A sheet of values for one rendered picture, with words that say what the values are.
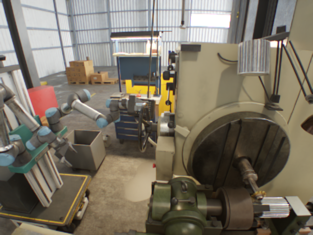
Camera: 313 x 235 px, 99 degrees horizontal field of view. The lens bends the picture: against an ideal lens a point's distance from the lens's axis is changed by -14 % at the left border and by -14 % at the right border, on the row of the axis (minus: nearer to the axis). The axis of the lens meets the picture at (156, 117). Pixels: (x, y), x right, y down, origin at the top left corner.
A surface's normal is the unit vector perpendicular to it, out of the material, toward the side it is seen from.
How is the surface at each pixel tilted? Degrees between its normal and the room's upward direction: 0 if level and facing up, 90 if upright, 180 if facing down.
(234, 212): 47
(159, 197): 17
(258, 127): 90
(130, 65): 90
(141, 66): 90
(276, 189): 90
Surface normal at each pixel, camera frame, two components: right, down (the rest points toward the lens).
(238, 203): -0.04, -0.63
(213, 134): -0.10, 0.44
